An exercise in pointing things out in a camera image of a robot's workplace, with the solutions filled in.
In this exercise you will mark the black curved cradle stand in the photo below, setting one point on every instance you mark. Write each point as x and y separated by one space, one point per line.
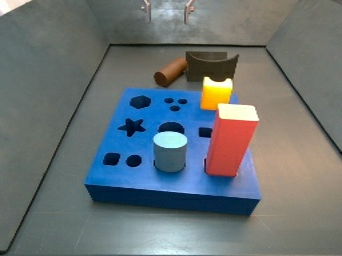
210 64

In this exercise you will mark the brown cylinder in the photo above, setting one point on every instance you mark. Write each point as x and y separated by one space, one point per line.
170 72

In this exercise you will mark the blue shape sorter board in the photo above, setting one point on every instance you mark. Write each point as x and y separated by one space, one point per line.
150 160

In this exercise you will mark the light blue cylinder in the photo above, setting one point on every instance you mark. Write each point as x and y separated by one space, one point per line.
170 148

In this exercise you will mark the yellow notched block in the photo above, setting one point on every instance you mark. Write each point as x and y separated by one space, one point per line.
216 92

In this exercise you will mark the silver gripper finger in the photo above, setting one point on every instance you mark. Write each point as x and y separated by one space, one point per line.
189 10
146 8

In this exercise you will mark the red rectangular block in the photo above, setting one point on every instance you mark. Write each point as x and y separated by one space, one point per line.
234 127

